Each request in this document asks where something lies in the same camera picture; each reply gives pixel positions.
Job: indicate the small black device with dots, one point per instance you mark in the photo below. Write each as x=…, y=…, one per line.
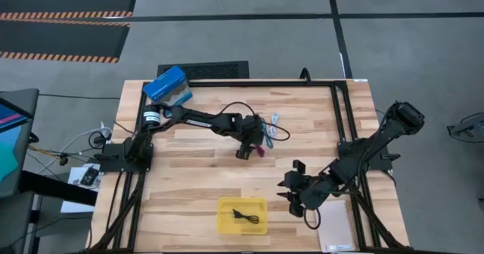
x=89, y=176

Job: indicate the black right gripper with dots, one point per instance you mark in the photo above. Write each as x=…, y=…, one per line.
x=302, y=189

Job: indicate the white paper sheet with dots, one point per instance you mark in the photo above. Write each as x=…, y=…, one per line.
x=73, y=205

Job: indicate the pink spiral notebook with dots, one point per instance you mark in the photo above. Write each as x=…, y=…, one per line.
x=334, y=225

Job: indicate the translucent yellow plastic tray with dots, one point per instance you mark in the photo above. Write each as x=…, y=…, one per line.
x=227, y=229

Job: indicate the black floor vent grate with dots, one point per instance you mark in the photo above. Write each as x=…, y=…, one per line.
x=211, y=70

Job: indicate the black metal beam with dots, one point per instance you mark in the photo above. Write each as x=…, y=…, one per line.
x=56, y=188

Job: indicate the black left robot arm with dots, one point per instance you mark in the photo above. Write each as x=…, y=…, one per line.
x=196, y=120

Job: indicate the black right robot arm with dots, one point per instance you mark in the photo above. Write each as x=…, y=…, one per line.
x=378, y=140

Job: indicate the blue cardboard box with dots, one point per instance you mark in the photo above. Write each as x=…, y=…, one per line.
x=162, y=84

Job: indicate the black aluminium table frame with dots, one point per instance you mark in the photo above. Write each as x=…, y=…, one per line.
x=264, y=83

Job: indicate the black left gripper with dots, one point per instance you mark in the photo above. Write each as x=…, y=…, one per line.
x=247, y=127

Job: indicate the computer monitor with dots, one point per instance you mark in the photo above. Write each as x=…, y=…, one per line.
x=13, y=140

